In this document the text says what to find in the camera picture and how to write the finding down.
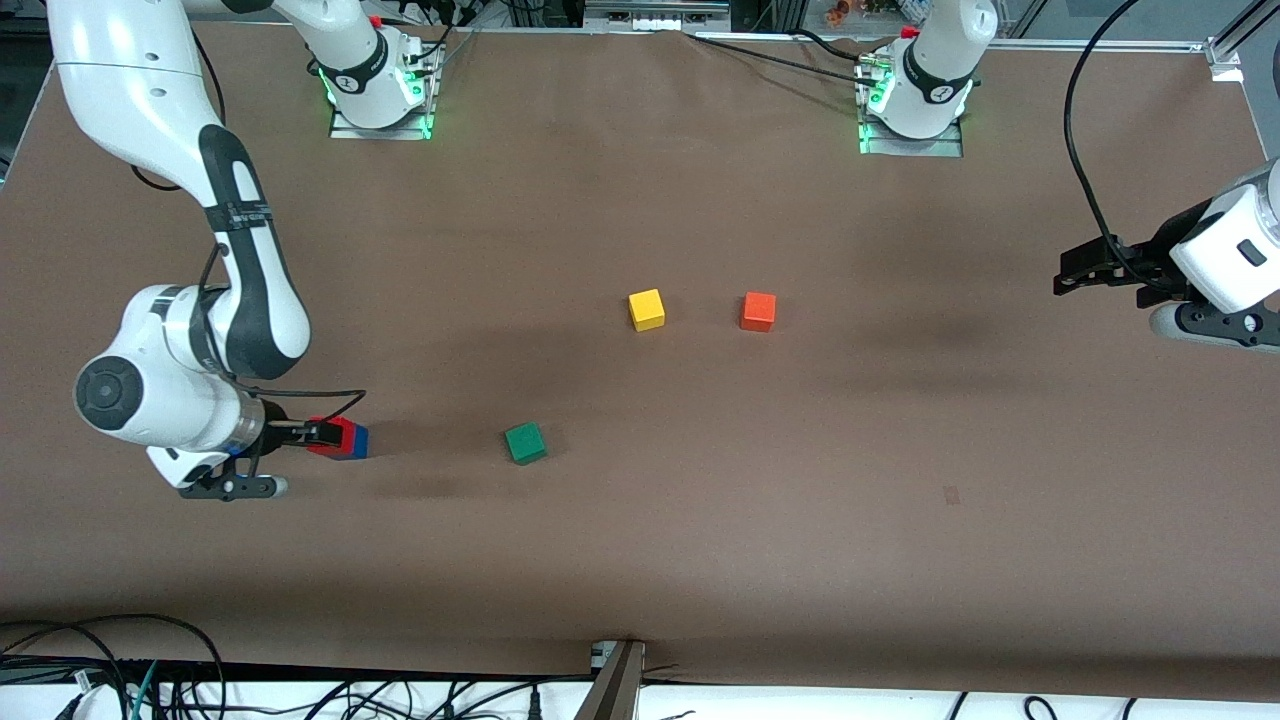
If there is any red block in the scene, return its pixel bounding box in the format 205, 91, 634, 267
306, 416, 358, 460

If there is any green block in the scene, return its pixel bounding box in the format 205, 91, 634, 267
504, 421, 549, 466

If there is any grey power strip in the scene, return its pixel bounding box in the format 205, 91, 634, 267
584, 0, 733, 33

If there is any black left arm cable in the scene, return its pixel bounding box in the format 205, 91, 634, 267
1064, 0, 1186, 296

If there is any silver corner bracket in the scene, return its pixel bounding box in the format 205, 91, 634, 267
1205, 36, 1247, 83

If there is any black looped floor cable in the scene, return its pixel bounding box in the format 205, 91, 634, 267
0, 613, 229, 720

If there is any green floor cable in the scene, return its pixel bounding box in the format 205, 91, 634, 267
127, 660, 161, 720

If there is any black base supply cable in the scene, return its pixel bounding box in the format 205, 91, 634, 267
688, 30, 886, 89

